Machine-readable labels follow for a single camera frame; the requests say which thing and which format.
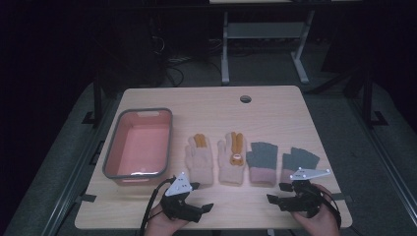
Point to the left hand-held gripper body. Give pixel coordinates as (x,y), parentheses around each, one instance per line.
(178,188)

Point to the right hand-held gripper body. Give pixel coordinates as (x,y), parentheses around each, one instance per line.
(303,200)

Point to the beige glove with orange fingers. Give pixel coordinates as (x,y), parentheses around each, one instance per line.
(199,160)

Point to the grey and pink fingerless glove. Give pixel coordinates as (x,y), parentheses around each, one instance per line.
(262,160)
(300,159)

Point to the beige glove with bear print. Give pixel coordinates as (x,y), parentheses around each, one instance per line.
(231,170)

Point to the pink basin with grey rim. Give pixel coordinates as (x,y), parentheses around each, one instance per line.
(141,147)

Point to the person's right hand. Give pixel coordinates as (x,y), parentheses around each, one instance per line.
(324,223)

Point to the person's left hand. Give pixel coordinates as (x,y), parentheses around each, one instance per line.
(160,226)

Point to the grey tape strip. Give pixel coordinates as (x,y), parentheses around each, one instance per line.
(344,197)
(87,198)

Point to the black metal stand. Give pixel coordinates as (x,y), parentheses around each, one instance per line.
(97,98)
(367,98)

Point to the white metal desk frame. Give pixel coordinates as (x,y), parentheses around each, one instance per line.
(262,30)

